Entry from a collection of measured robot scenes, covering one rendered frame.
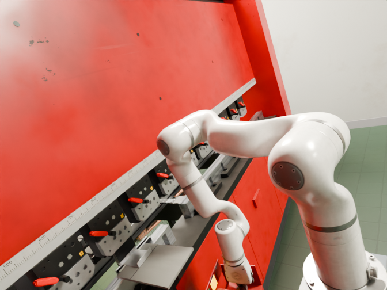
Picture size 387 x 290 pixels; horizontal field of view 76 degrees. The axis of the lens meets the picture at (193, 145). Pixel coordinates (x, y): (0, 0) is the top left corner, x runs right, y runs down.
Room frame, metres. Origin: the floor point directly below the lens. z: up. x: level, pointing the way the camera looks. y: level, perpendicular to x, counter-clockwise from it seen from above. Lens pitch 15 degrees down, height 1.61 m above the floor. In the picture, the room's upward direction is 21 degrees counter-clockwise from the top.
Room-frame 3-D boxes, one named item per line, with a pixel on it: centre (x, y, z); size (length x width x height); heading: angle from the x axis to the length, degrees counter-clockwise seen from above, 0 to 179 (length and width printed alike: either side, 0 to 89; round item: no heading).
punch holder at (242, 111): (2.20, -0.49, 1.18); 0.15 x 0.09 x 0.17; 144
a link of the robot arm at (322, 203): (0.48, -0.21, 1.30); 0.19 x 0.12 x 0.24; 128
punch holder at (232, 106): (2.03, -0.38, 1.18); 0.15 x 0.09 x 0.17; 144
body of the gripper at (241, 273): (0.82, 0.02, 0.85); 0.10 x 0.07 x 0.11; 61
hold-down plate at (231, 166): (1.70, -0.21, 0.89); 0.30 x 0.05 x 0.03; 144
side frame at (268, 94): (2.87, -0.76, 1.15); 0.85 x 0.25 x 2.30; 54
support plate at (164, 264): (0.83, 0.31, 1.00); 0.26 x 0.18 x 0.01; 54
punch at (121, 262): (0.92, 0.43, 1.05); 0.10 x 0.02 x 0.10; 144
